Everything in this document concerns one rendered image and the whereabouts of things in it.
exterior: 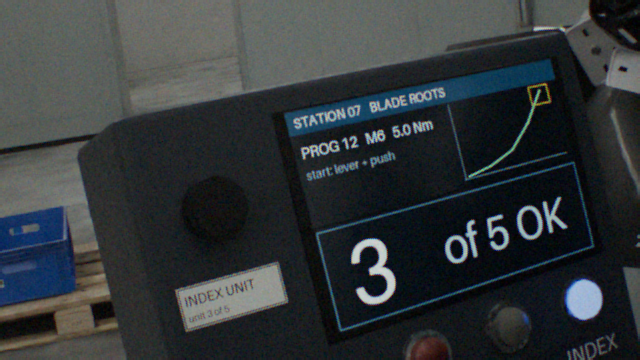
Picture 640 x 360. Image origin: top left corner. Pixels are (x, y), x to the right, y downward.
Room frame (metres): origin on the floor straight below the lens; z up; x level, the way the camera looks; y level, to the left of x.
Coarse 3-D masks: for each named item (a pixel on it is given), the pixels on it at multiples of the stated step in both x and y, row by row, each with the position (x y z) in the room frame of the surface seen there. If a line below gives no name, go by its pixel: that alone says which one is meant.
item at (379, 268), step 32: (352, 224) 0.43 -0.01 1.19; (384, 224) 0.44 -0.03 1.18; (320, 256) 0.42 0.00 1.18; (352, 256) 0.43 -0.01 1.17; (384, 256) 0.43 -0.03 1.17; (416, 256) 0.44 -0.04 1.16; (352, 288) 0.42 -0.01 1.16; (384, 288) 0.43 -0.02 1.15; (416, 288) 0.44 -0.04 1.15; (352, 320) 0.42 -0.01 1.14
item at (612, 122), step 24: (600, 96) 1.13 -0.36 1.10; (624, 96) 1.13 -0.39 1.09; (600, 120) 1.11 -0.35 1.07; (624, 120) 1.11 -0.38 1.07; (600, 144) 1.09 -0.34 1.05; (624, 144) 1.09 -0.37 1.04; (600, 168) 1.07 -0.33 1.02; (624, 168) 1.07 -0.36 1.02; (624, 192) 1.05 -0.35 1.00; (624, 216) 1.03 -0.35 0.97; (624, 240) 1.01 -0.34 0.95; (624, 264) 0.99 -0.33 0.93
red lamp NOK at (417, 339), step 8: (416, 336) 0.43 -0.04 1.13; (424, 336) 0.43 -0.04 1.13; (432, 336) 0.43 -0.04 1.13; (440, 336) 0.43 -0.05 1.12; (408, 344) 0.42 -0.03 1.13; (416, 344) 0.42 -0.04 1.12; (424, 344) 0.42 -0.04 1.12; (432, 344) 0.42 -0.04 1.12; (440, 344) 0.42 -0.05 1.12; (448, 344) 0.43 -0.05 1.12; (408, 352) 0.42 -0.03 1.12; (416, 352) 0.42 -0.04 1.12; (424, 352) 0.42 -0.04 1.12; (432, 352) 0.42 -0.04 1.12; (440, 352) 0.42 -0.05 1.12; (448, 352) 0.43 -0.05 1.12
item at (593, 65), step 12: (576, 24) 1.27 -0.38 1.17; (588, 24) 1.26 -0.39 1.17; (576, 36) 1.27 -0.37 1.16; (588, 36) 1.26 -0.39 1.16; (600, 36) 1.25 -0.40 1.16; (576, 48) 1.27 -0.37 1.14; (588, 48) 1.26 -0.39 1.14; (612, 48) 1.24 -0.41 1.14; (588, 60) 1.26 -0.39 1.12; (600, 60) 1.25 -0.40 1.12; (588, 72) 1.26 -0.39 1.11; (600, 72) 1.25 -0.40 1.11; (600, 84) 1.25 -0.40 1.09
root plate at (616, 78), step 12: (624, 48) 1.17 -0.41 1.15; (612, 60) 1.16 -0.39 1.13; (624, 60) 1.16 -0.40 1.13; (636, 60) 1.16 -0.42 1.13; (612, 72) 1.15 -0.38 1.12; (624, 72) 1.15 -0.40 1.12; (636, 72) 1.15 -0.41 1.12; (612, 84) 1.14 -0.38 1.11; (624, 84) 1.14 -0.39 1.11; (636, 84) 1.14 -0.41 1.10
